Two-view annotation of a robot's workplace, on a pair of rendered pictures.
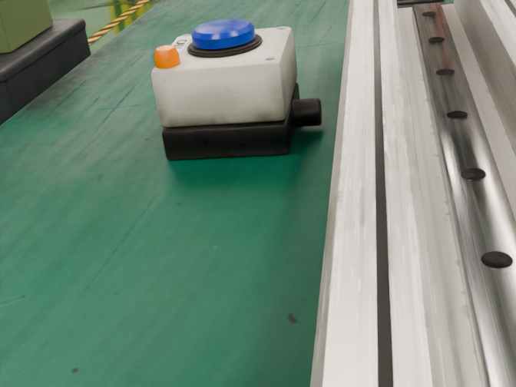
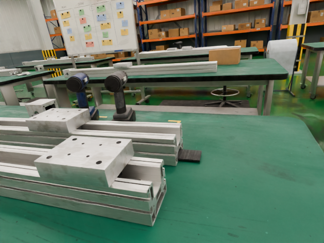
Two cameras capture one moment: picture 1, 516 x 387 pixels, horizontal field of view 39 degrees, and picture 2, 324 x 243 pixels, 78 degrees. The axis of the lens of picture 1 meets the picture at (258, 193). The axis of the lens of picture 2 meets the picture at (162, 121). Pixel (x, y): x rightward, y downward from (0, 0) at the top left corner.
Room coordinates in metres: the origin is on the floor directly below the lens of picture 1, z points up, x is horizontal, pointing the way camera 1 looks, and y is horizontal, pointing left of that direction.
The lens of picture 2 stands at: (-0.30, 0.32, 1.10)
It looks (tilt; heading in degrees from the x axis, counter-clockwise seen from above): 23 degrees down; 278
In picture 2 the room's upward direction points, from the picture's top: 6 degrees counter-clockwise
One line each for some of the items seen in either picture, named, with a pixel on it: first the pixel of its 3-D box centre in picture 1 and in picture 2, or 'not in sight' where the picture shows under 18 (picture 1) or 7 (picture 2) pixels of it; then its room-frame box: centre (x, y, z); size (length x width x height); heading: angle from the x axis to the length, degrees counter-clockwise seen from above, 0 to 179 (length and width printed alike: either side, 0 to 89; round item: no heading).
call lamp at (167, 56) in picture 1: (166, 54); not in sight; (0.44, 0.04, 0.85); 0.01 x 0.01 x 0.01
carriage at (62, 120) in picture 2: not in sight; (60, 123); (0.12, -0.25, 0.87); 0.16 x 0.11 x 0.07; 169
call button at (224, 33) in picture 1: (223, 40); not in sight; (0.46, 0.01, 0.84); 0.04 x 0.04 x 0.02
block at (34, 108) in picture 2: not in sight; (41, 111); (0.40, -0.52, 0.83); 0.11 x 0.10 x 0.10; 78
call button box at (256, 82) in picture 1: (243, 87); not in sight; (0.46, 0.00, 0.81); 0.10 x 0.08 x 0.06; 79
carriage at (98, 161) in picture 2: not in sight; (88, 163); (-0.08, -0.02, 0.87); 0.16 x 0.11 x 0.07; 169
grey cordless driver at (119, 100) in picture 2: not in sight; (122, 98); (-0.04, -0.45, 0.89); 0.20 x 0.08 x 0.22; 93
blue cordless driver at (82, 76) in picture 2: not in sight; (85, 98); (0.15, -0.49, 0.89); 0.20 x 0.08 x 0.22; 102
